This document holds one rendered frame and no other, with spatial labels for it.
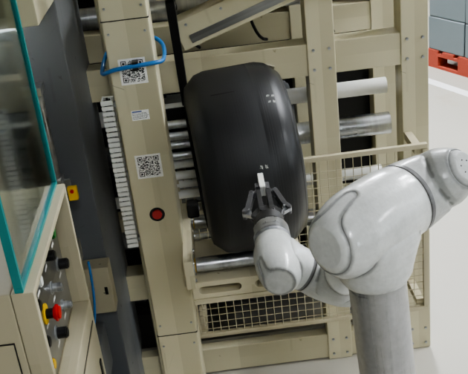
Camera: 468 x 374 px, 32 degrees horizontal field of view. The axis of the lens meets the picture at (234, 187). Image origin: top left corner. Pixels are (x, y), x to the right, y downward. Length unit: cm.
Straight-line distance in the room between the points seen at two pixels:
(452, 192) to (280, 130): 92
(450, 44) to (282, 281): 503
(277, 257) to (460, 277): 227
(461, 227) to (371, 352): 304
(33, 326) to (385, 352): 78
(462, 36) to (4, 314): 525
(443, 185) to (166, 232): 127
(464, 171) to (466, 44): 521
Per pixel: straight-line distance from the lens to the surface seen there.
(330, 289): 192
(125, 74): 233
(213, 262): 249
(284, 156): 225
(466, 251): 427
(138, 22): 229
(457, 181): 141
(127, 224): 252
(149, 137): 239
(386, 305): 142
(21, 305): 183
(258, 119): 226
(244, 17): 269
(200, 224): 273
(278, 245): 189
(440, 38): 681
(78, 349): 225
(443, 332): 369
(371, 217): 131
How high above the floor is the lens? 217
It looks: 25 degrees down
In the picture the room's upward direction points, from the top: 7 degrees counter-clockwise
